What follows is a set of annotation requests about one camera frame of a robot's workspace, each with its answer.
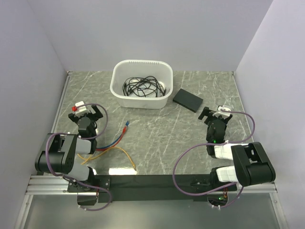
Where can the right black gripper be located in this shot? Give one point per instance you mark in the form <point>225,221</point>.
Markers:
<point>206,112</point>

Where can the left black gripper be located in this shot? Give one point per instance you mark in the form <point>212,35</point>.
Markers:
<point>96,116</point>

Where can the black network switch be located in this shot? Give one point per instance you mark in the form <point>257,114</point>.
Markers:
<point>188,100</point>

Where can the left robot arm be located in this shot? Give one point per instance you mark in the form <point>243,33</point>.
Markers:
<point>58,150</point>

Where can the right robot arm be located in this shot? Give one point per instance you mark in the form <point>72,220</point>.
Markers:
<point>251,165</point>

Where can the white plastic tub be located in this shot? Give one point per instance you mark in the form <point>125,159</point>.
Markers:
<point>142,83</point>

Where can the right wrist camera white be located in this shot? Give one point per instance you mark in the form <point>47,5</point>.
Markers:
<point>223,110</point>

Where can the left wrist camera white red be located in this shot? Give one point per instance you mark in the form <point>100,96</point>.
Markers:
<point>80,109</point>

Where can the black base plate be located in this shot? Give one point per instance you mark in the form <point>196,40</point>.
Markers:
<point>156,187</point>

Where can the aluminium rail frame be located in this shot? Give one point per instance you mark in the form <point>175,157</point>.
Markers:
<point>154,140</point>

